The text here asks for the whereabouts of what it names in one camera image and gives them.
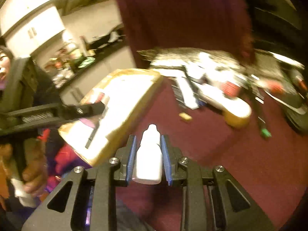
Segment dark red draped cloth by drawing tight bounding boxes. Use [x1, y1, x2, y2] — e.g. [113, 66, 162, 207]
[116, 0, 254, 68]

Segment person in dark jacket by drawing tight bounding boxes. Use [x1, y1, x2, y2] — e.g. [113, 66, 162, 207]
[1, 46, 64, 230]

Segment beige computer keyboard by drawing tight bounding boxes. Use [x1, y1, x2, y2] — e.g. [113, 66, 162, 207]
[138, 48, 264, 111]

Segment small white dropper bottle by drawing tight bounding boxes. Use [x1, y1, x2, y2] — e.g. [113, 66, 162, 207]
[132, 124, 162, 185]

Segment white kitchen cabinets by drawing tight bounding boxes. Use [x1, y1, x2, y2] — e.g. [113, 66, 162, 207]
[4, 5, 65, 57]

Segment black marker green cap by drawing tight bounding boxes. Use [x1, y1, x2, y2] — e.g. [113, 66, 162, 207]
[249, 81, 271, 139]

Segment cardboard box with white lining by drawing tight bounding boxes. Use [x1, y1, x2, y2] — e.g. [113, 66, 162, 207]
[59, 68, 163, 166]

